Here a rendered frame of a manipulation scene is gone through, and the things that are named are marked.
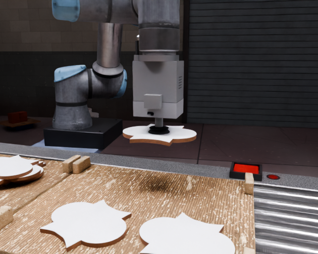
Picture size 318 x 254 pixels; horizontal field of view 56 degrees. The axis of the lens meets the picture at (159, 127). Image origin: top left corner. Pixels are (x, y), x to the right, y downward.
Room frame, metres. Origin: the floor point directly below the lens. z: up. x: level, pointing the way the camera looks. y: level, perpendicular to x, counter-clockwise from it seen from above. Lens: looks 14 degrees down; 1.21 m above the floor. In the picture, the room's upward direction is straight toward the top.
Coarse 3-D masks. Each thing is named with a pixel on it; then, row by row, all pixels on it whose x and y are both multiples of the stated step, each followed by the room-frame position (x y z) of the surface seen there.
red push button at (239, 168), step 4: (236, 164) 0.74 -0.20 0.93; (240, 164) 0.74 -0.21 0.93; (236, 168) 0.72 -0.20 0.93; (240, 168) 0.72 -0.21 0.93; (244, 168) 0.72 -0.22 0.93; (248, 168) 0.72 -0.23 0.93; (252, 168) 0.72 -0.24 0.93; (256, 168) 0.72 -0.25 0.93; (252, 172) 0.69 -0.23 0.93; (256, 172) 0.69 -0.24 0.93
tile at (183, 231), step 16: (144, 224) 0.43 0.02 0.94; (160, 224) 0.43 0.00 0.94; (176, 224) 0.43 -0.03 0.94; (192, 224) 0.43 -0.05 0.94; (208, 224) 0.43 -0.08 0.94; (144, 240) 0.39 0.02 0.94; (160, 240) 0.39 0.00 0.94; (176, 240) 0.39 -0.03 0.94; (192, 240) 0.39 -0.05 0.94; (208, 240) 0.39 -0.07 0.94; (224, 240) 0.39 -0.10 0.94
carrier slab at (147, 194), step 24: (96, 168) 0.70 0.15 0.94; (120, 168) 0.70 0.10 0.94; (48, 192) 0.57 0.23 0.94; (72, 192) 0.57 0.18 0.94; (96, 192) 0.57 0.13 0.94; (120, 192) 0.57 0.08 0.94; (144, 192) 0.57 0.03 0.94; (168, 192) 0.57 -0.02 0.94; (192, 192) 0.57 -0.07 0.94; (216, 192) 0.57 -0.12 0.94; (240, 192) 0.57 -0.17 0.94; (24, 216) 0.47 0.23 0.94; (48, 216) 0.47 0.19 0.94; (144, 216) 0.47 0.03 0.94; (168, 216) 0.47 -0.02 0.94; (192, 216) 0.47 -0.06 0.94; (216, 216) 0.47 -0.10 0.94; (240, 216) 0.47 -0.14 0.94; (0, 240) 0.40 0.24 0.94; (24, 240) 0.40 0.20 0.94; (48, 240) 0.40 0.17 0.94; (120, 240) 0.40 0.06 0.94; (240, 240) 0.40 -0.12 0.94
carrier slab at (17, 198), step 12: (0, 156) 0.79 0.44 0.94; (12, 156) 0.79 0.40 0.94; (48, 168) 0.70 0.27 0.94; (60, 168) 0.70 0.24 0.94; (36, 180) 0.63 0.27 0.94; (48, 180) 0.63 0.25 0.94; (60, 180) 0.63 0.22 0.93; (0, 192) 0.57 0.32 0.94; (12, 192) 0.57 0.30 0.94; (24, 192) 0.57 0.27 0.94; (36, 192) 0.57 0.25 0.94; (0, 204) 0.52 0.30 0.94; (12, 204) 0.52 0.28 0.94; (24, 204) 0.52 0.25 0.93
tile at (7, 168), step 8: (0, 160) 0.66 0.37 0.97; (8, 160) 0.66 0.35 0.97; (16, 160) 0.66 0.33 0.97; (24, 160) 0.66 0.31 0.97; (32, 160) 0.66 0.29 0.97; (0, 168) 0.61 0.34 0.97; (8, 168) 0.61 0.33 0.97; (16, 168) 0.61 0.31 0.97; (24, 168) 0.61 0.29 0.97; (32, 168) 0.62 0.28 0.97; (0, 176) 0.57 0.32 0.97; (8, 176) 0.57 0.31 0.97; (16, 176) 0.58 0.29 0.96
